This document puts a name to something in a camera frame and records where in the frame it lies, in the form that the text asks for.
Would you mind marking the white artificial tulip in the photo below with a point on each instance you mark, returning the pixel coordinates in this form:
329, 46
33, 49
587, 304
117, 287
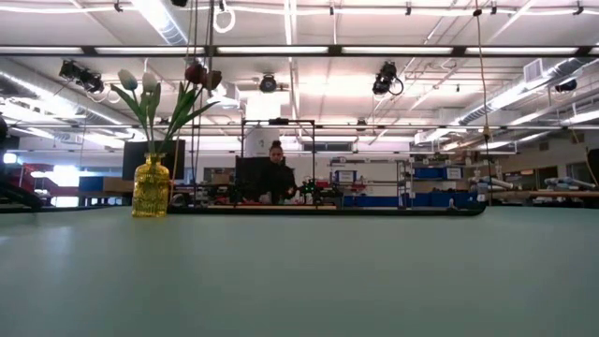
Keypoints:
127, 79
150, 82

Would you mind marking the black background robot arm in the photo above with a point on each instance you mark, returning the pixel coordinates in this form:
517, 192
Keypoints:
309, 187

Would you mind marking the yellow glass vase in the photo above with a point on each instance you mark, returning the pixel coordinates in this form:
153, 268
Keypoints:
150, 187

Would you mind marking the person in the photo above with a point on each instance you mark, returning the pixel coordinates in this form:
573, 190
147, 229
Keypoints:
276, 178

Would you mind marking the white sign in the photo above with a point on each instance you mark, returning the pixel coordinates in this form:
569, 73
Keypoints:
345, 176

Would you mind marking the white box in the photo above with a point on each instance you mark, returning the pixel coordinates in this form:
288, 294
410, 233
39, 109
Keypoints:
262, 140

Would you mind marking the metal shelf rack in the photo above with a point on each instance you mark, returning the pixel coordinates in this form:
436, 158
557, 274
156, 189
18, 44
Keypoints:
404, 178

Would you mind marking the row of blue bins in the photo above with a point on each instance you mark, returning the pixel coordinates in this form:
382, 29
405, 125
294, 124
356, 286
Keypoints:
421, 200

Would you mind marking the blue shelf bins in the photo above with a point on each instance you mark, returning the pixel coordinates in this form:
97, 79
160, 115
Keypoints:
430, 173

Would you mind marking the black monitor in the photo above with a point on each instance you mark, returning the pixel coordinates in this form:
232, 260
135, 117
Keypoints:
133, 161

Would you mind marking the cardboard box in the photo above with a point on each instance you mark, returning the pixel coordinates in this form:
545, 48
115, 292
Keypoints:
117, 185

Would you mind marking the blue box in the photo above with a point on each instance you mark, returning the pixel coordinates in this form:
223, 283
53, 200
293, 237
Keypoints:
91, 183

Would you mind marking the black ceiling spotlights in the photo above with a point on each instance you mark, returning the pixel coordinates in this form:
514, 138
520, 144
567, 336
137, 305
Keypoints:
79, 75

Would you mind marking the wooden workbench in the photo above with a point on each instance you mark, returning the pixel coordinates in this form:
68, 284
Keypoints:
538, 194

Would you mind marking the white air vent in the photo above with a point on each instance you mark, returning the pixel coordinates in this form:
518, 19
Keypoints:
536, 70

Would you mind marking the grey blue pipes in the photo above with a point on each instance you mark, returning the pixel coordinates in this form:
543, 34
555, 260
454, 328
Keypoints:
561, 182

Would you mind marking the red object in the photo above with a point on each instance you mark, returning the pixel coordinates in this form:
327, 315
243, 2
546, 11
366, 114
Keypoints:
35, 171

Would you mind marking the small black ceiling fixture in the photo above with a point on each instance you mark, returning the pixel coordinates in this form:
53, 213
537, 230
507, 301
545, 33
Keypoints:
565, 85

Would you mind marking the black frame stand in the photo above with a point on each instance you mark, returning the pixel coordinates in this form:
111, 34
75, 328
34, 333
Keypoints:
278, 121

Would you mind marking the round black ceiling camera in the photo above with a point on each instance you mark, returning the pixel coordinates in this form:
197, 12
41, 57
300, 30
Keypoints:
268, 84

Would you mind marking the black hanging camera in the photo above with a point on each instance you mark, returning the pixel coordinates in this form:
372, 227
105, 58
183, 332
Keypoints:
384, 79

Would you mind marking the black overhead frame bar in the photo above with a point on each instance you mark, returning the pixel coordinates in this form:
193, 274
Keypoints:
458, 50

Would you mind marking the silver ceiling air duct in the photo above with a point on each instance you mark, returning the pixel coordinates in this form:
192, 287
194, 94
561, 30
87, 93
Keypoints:
515, 96

